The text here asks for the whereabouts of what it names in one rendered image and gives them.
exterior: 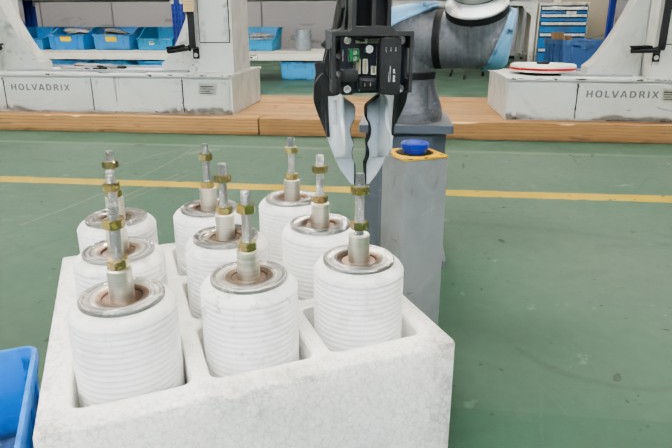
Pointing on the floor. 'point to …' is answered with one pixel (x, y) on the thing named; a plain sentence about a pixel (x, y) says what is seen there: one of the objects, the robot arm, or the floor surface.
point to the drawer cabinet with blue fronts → (552, 17)
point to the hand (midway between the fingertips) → (358, 169)
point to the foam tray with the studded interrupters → (261, 391)
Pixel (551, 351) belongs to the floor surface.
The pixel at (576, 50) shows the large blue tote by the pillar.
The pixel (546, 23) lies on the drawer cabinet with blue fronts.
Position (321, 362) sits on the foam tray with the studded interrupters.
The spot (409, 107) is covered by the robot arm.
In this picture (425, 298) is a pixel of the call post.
